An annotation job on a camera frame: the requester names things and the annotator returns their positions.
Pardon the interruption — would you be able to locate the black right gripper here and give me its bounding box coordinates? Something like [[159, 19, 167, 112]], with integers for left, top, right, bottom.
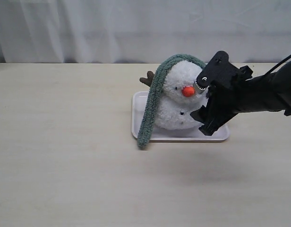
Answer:
[[190, 68, 255, 137]]

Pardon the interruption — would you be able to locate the green fluffy scarf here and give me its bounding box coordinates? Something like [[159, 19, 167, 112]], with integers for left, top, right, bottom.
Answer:
[[137, 53, 206, 149]]

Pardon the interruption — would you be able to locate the white plush snowman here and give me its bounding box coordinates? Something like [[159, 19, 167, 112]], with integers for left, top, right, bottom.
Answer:
[[141, 60, 208, 131]]

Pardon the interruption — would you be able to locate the white rectangular tray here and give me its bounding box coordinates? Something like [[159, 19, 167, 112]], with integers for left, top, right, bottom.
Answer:
[[131, 91, 230, 143]]

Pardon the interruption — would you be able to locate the white backdrop curtain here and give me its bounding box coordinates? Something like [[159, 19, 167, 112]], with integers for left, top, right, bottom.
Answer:
[[0, 0, 291, 63]]

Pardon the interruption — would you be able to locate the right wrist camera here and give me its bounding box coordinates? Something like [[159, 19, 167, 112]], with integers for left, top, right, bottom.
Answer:
[[193, 51, 242, 93]]

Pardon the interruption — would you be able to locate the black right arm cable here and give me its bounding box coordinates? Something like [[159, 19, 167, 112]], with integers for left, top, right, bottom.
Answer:
[[265, 50, 291, 76]]

